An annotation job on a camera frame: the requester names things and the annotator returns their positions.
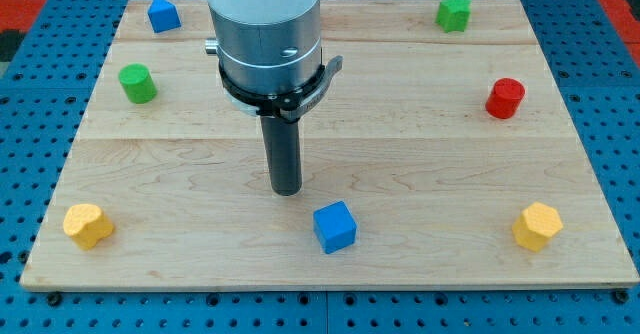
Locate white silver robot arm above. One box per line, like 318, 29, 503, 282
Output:
207, 0, 322, 115

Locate light wooden board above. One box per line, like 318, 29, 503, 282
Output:
21, 0, 639, 292

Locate yellow hexagon block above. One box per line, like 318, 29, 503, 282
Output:
512, 202, 564, 252

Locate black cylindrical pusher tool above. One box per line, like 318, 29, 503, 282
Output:
260, 116, 302, 196

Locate blue cube block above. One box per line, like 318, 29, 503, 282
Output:
313, 201, 357, 254

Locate green star block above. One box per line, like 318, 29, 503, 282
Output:
435, 0, 472, 33

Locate red cylinder block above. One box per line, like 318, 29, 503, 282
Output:
485, 78, 526, 119

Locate green cylinder block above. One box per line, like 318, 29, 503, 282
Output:
118, 63, 157, 104

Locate blue pentagon house block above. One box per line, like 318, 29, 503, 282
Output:
147, 0, 181, 33

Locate yellow heart block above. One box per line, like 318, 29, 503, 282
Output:
63, 203, 115, 250

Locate black tool clamp ring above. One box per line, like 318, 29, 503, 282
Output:
217, 55, 345, 124

